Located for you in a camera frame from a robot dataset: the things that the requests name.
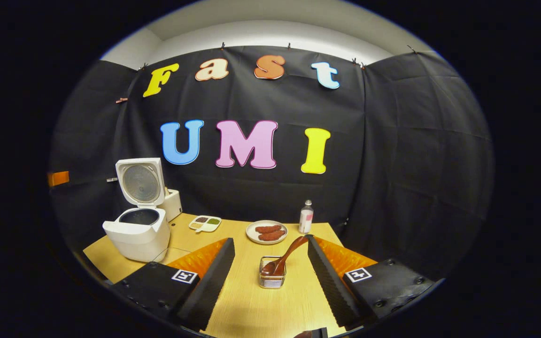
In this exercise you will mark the white round plate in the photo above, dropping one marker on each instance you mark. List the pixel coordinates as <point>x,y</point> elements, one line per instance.
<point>251,234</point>

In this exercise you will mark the small bottle with pink label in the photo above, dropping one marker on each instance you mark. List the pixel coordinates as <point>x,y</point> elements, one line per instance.
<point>305,220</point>

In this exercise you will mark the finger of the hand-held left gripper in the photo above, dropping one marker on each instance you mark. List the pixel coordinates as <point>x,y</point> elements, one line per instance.
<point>59,179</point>

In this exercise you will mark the brown wooden spoon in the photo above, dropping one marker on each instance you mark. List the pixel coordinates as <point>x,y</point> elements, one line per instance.
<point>289,249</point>

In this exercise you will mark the brown sausage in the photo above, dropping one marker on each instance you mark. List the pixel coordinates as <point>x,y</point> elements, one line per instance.
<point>273,236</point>
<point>268,229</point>

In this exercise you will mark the white toaster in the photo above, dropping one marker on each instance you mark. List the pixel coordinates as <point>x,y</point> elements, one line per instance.
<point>175,206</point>

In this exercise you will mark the copper cloth clip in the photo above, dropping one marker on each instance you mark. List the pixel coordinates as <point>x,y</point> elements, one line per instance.
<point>121,100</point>

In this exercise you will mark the black backdrop cloth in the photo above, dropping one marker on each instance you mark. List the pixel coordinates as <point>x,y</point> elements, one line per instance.
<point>392,164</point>

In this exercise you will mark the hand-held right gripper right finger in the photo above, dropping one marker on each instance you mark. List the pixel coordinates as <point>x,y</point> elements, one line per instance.
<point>331,286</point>

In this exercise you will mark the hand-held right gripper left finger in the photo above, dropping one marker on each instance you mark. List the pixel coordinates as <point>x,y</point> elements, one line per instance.
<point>212,286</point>

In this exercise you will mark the white rice cooker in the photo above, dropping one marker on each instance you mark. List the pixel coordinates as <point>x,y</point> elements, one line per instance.
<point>134,239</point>

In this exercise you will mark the white divided grain dish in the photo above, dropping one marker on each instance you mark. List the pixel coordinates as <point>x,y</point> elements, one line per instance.
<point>204,224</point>

